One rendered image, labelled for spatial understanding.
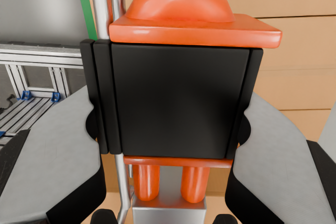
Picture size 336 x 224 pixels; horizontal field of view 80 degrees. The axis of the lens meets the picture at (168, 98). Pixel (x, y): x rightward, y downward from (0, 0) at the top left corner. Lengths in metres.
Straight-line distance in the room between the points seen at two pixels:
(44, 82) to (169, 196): 1.32
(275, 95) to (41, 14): 1.38
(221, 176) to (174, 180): 0.28
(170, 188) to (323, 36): 0.87
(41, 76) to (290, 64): 1.32
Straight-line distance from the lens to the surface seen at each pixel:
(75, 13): 1.45
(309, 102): 1.09
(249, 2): 0.82
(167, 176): 0.20
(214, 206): 0.47
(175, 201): 0.19
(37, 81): 1.47
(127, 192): 0.17
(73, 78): 1.35
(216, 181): 0.46
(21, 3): 1.59
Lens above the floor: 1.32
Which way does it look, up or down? 60 degrees down
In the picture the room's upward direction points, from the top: 179 degrees counter-clockwise
